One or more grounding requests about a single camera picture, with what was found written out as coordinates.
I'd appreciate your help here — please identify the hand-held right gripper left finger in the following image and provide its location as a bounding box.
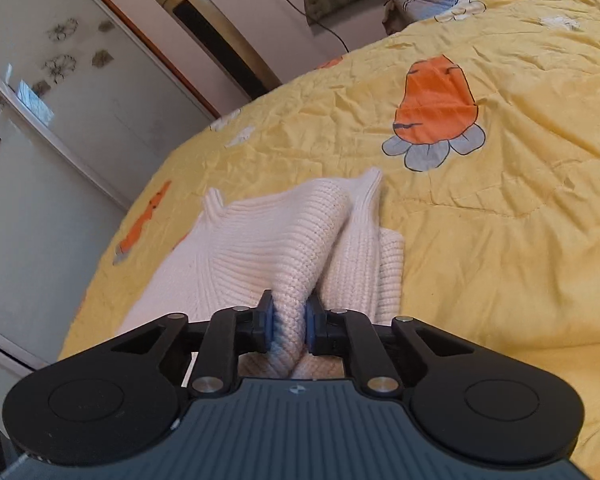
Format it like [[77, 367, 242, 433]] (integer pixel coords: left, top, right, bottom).
[[107, 289, 277, 399]]

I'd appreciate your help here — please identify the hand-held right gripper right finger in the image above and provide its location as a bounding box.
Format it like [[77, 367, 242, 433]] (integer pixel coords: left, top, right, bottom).
[[305, 294, 476, 398]]

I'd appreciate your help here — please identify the cream knitted sweater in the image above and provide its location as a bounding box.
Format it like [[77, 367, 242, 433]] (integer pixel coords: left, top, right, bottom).
[[117, 166, 407, 381]]

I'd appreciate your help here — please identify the yellow carrot print quilt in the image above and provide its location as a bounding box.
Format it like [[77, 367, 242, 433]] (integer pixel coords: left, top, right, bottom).
[[60, 0, 600, 476]]

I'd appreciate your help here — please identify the white flower print wardrobe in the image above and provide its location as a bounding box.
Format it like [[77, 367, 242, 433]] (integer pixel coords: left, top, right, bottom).
[[0, 0, 221, 363]]

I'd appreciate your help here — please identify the gold tower fan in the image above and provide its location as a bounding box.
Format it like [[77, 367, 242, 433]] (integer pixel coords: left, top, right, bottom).
[[144, 0, 284, 102]]

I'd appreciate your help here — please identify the grey patterned pillow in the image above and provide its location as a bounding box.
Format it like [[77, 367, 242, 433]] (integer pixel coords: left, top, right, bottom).
[[382, 0, 556, 37]]

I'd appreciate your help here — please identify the black power cable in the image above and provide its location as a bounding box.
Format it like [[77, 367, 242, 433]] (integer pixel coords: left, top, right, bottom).
[[246, 0, 350, 55]]

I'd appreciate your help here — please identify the orange wooden door frame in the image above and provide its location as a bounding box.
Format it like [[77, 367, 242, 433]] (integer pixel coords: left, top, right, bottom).
[[62, 0, 222, 119]]

